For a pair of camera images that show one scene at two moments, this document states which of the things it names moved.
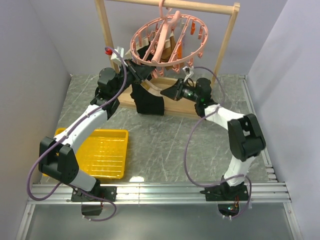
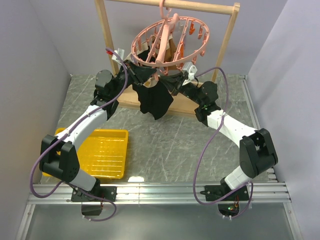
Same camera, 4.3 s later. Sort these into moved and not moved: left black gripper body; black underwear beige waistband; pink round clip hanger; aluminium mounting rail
Moved: black underwear beige waistband
Not moved: pink round clip hanger; aluminium mounting rail; left black gripper body
